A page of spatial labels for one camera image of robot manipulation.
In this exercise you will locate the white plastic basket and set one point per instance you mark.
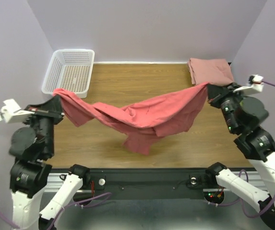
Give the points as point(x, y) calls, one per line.
point(70, 69)

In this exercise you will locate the red t shirt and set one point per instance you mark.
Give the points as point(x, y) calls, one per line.
point(145, 122)

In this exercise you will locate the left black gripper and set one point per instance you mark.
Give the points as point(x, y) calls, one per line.
point(45, 112)

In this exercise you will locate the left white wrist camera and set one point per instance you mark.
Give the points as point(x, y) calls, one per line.
point(11, 112)

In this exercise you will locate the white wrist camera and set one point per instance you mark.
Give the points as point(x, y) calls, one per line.
point(252, 83)
point(11, 112)

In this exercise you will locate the aluminium frame rail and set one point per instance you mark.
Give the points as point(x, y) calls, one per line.
point(97, 146)

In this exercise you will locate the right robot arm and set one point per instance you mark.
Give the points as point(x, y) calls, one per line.
point(243, 115)

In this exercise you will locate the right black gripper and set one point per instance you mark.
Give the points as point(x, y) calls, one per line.
point(222, 95)

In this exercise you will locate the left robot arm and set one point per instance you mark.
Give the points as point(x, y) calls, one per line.
point(31, 146)

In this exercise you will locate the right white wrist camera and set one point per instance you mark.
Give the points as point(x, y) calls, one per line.
point(252, 83)

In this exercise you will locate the pink folded shirt top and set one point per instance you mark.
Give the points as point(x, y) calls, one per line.
point(213, 71)

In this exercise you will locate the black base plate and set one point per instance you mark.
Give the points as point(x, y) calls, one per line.
point(145, 184)

